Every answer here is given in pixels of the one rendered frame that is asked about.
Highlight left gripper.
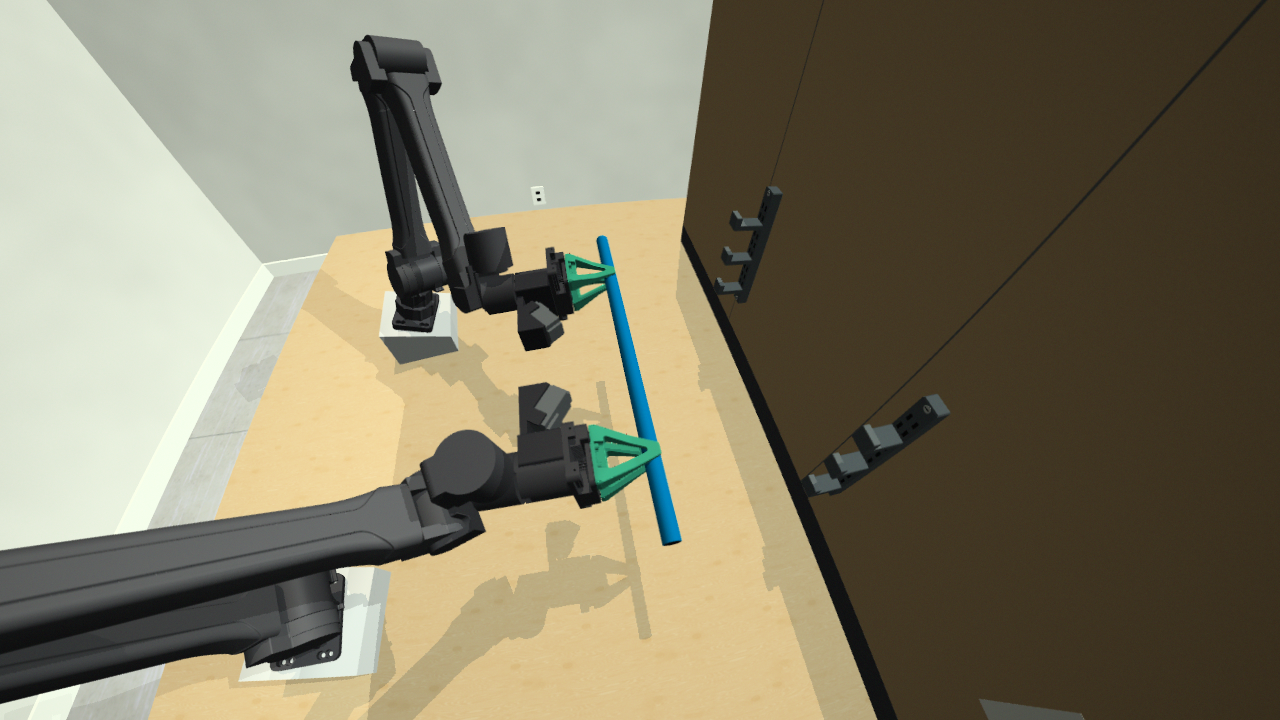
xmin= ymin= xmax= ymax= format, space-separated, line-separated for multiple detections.
xmin=515 ymin=247 xmax=616 ymax=322

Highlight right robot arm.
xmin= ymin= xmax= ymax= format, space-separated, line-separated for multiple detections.
xmin=0 ymin=382 xmax=572 ymax=705

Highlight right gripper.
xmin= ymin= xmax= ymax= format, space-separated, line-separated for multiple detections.
xmin=513 ymin=421 xmax=660 ymax=509

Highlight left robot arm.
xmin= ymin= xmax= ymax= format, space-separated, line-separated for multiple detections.
xmin=349 ymin=35 xmax=564 ymax=352

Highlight blue bar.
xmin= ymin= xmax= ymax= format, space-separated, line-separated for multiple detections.
xmin=596 ymin=234 xmax=682 ymax=546

